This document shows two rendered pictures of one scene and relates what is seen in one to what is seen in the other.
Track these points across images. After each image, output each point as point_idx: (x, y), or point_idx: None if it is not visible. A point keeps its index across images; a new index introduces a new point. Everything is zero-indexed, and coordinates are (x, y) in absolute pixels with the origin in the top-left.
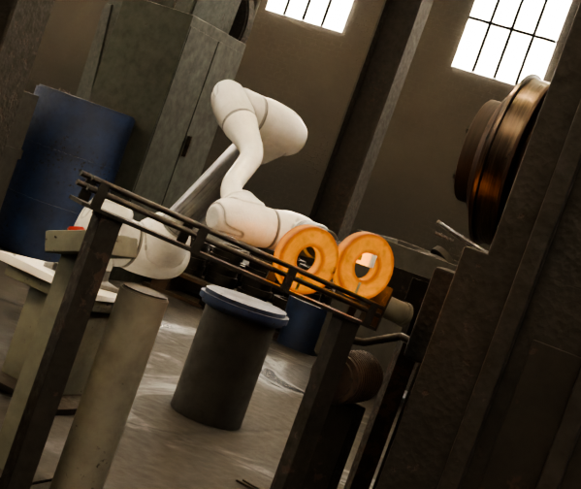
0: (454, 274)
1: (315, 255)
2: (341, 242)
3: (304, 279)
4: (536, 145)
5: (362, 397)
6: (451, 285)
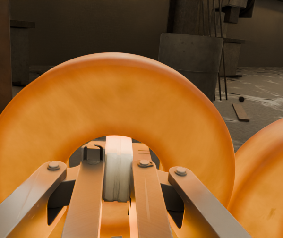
0: (7, 55)
1: None
2: (229, 135)
3: None
4: None
5: None
6: (11, 77)
